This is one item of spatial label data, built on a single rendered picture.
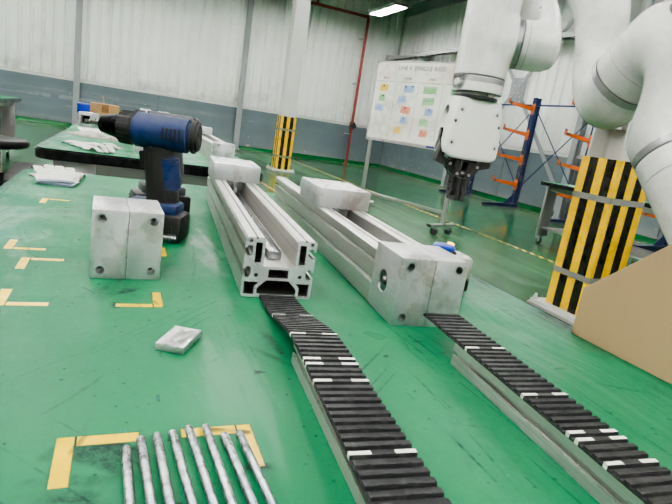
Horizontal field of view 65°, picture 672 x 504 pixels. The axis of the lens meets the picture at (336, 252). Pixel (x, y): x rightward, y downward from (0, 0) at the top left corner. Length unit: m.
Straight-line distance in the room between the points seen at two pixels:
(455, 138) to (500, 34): 0.17
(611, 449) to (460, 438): 0.12
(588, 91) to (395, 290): 0.56
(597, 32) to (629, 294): 0.53
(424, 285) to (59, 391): 0.44
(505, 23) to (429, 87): 5.67
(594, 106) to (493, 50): 0.25
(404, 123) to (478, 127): 5.83
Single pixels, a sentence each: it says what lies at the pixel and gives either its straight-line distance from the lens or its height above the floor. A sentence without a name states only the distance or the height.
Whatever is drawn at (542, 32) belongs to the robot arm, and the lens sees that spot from 0.94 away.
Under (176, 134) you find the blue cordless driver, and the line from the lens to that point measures 0.96.
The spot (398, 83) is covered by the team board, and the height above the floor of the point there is 1.68.
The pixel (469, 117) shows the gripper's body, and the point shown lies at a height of 1.07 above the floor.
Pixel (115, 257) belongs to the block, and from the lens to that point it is 0.77.
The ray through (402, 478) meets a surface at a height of 0.81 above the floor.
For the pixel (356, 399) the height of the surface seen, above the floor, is 0.81.
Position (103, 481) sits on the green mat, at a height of 0.78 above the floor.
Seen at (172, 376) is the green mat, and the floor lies 0.78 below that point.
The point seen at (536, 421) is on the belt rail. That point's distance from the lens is 0.52.
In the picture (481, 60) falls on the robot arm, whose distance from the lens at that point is 0.91.
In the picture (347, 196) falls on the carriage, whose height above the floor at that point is 0.89.
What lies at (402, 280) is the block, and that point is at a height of 0.84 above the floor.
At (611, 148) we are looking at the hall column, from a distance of 4.08.
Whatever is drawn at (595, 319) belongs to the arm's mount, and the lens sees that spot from 0.85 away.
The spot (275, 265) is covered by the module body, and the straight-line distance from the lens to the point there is 0.74.
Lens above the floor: 1.02
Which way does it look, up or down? 13 degrees down
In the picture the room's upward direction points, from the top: 9 degrees clockwise
